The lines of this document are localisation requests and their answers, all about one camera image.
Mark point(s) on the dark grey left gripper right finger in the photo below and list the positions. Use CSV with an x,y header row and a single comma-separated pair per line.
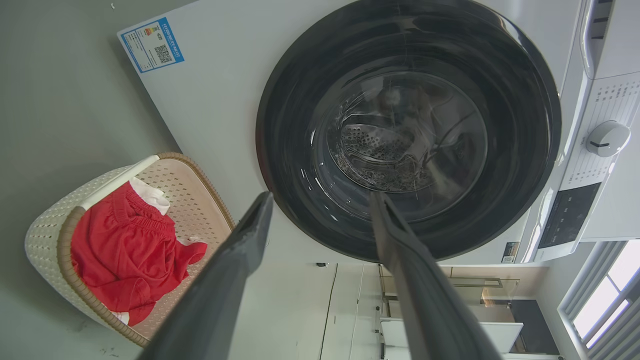
x,y
430,310

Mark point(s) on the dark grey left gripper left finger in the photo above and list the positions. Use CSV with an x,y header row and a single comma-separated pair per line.
x,y
220,290

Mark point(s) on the cream perforated laundry basket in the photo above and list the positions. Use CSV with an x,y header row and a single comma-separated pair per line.
x,y
200,200

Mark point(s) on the white low cabinet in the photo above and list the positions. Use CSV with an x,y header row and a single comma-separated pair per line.
x,y
500,335

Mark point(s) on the small dark sticker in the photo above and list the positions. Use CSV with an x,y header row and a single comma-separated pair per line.
x,y
510,252

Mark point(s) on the dark grey cabinet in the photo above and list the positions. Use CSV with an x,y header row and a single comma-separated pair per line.
x,y
535,325

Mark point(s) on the red garment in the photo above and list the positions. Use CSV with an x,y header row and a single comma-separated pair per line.
x,y
120,250

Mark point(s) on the white garment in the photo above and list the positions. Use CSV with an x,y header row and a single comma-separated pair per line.
x,y
152,196

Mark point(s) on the black washer display panel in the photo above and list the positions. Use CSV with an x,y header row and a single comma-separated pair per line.
x,y
570,215

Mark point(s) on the white front-load washing machine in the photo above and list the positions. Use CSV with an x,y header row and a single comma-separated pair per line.
x,y
215,100

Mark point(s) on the black round washing machine door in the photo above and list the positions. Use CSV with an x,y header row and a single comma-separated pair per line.
x,y
295,100

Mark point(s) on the white round control knob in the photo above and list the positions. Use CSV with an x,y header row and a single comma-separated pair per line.
x,y
607,138

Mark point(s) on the blue energy label sticker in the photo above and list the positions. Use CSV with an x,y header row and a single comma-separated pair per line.
x,y
151,45

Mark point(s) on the white detergent drawer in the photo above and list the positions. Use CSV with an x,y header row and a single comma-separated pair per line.
x,y
620,35

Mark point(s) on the window with white frame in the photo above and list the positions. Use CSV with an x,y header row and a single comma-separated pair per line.
x,y
600,300

